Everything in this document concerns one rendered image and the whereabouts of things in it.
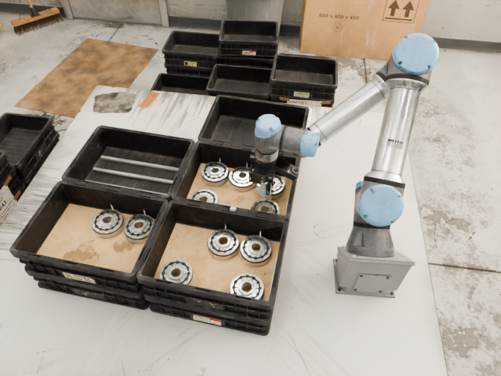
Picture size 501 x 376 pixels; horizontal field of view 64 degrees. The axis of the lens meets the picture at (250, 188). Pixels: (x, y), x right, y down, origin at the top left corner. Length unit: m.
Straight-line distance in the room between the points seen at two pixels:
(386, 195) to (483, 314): 1.42
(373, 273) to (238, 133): 0.80
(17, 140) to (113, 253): 1.44
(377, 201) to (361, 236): 0.20
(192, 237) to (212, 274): 0.16
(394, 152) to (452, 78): 2.85
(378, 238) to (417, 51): 0.55
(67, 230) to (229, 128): 0.76
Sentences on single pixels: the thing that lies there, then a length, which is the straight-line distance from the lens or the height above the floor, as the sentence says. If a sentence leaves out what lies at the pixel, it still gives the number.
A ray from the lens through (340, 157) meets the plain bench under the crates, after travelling 1.84.
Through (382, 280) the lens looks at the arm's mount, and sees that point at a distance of 1.37.
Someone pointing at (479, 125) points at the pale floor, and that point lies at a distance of 3.55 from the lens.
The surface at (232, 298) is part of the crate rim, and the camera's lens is 1.14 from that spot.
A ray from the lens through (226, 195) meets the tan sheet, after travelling 1.47.
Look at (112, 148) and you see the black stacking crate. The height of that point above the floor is 0.83.
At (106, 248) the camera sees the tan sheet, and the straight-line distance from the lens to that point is 1.41.
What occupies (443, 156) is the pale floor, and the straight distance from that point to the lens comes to 3.14.
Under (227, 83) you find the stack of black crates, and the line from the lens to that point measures 2.81.
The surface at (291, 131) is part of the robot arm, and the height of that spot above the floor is 1.18.
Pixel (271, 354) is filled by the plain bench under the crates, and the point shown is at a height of 0.70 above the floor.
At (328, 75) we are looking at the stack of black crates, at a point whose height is 0.49.
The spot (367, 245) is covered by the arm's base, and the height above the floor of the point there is 0.92.
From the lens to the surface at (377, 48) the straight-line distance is 3.98.
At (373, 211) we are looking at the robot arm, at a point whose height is 1.09.
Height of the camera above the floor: 1.95
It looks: 49 degrees down
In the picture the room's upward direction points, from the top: 1 degrees clockwise
